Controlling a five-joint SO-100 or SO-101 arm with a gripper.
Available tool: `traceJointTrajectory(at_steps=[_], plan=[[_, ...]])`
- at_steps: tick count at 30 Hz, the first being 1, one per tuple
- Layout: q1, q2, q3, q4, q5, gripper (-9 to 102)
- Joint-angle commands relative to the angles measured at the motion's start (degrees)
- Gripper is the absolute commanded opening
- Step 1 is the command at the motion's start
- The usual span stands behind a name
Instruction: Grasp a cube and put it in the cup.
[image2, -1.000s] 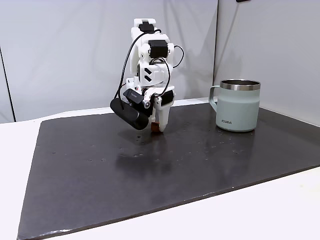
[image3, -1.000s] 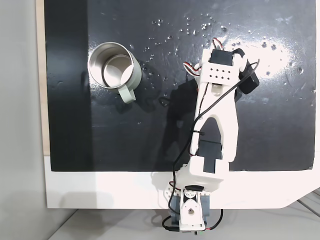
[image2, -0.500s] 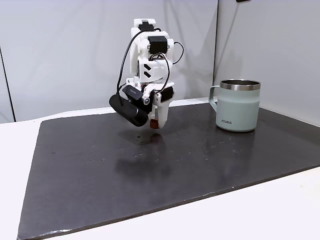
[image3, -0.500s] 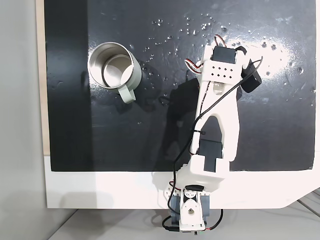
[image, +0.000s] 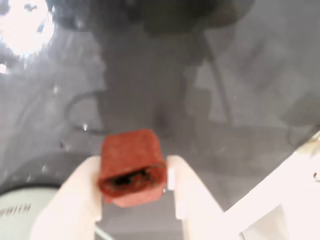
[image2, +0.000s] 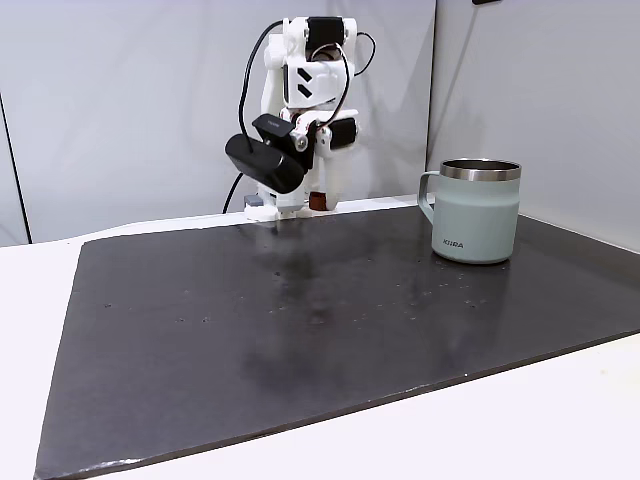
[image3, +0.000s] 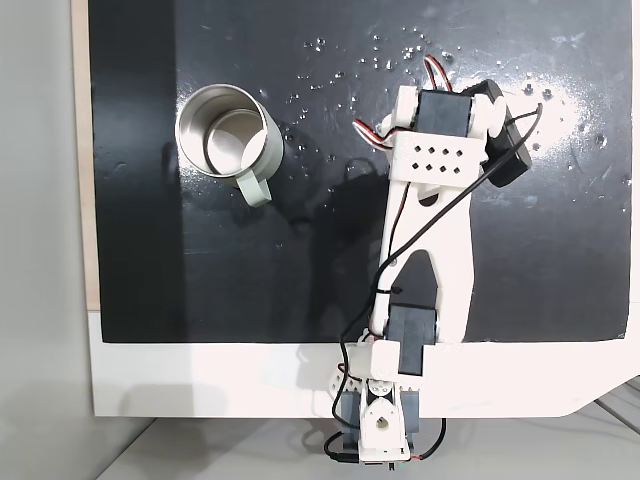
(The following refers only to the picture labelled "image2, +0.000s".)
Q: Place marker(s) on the small red cube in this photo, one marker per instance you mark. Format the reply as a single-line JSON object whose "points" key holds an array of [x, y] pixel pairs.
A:
{"points": [[317, 201]]}

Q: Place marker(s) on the pale green steel mug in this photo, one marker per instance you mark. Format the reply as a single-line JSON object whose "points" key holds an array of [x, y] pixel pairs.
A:
{"points": [[475, 220]]}

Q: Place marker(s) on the black table mat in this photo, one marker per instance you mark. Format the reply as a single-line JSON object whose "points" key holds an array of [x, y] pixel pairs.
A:
{"points": [[200, 350]]}

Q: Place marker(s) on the black oval camera box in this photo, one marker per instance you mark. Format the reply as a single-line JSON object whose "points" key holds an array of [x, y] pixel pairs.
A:
{"points": [[265, 165]]}

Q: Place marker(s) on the black wall fixture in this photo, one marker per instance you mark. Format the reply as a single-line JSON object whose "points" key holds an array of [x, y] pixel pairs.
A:
{"points": [[486, 2]]}

